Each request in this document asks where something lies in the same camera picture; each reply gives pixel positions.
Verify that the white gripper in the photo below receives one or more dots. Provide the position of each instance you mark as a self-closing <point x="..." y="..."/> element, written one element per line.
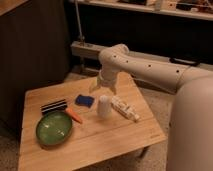
<point x="106" y="81"/>

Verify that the white ceramic cup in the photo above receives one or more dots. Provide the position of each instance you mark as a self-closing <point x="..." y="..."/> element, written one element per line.
<point x="104" y="106"/>

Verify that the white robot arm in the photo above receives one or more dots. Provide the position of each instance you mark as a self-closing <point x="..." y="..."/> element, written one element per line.
<point x="190" y="126"/>

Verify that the blue sponge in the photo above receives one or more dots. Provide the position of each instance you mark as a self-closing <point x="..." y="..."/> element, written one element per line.
<point x="84" y="100"/>

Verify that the orange toy carrot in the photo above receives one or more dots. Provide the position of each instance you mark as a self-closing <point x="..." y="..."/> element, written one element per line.
<point x="74" y="115"/>

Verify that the grey metal shelf beam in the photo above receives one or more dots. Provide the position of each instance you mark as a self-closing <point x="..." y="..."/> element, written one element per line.
<point x="156" y="56"/>

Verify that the black white striped block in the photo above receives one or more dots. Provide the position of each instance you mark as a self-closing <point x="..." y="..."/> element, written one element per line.
<point x="57" y="105"/>

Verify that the wooden table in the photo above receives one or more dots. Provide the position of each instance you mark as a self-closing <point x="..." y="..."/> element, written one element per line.
<point x="95" y="139"/>

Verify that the metal vertical pole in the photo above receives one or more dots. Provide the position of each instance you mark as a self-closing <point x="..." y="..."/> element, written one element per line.
<point x="81" y="37"/>

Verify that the green round plate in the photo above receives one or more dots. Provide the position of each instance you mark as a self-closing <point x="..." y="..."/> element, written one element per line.
<point x="53" y="128"/>

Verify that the upper cluttered shelf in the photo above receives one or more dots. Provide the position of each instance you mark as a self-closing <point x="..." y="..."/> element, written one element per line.
<point x="164" y="7"/>

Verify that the black handle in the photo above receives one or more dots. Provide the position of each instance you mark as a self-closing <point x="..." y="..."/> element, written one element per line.
<point x="183" y="62"/>

